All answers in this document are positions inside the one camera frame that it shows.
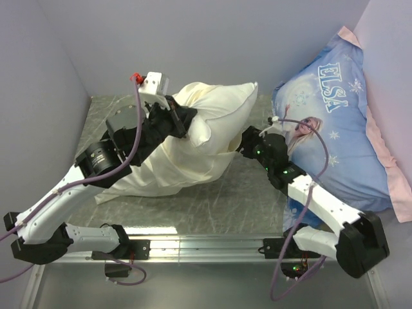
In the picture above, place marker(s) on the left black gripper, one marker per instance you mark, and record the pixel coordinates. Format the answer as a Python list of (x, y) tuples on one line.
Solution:
[(181, 116)]

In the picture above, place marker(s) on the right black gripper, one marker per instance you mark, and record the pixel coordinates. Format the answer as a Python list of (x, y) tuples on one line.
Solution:
[(250, 137)]

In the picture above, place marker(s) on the cream pillowcase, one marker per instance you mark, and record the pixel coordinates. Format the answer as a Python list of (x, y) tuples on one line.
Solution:
[(172, 166)]

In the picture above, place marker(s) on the white pillow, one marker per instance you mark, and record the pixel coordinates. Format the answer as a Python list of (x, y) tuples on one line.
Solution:
[(222, 111)]

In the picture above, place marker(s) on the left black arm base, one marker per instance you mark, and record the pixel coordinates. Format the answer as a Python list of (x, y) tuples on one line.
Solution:
[(138, 250)]

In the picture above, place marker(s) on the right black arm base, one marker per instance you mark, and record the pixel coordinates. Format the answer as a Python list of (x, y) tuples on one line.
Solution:
[(272, 247)]

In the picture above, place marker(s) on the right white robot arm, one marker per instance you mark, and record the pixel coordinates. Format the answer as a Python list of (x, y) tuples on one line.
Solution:
[(356, 239)]

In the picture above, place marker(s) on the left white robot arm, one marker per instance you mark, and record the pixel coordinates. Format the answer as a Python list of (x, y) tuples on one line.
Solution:
[(43, 236)]

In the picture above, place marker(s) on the blue Elsa pillow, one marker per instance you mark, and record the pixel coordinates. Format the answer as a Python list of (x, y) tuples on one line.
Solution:
[(330, 131)]

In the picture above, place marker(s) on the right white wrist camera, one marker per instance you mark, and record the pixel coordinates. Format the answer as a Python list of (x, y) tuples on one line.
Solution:
[(275, 127)]

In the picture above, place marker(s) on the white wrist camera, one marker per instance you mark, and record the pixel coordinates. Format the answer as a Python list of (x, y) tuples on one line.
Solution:
[(151, 87), (275, 127)]

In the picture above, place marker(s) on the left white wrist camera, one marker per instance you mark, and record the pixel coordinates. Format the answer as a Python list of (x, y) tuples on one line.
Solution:
[(151, 87)]

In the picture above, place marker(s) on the aluminium mounting rail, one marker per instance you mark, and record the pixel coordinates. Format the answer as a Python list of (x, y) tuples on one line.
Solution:
[(204, 248)]

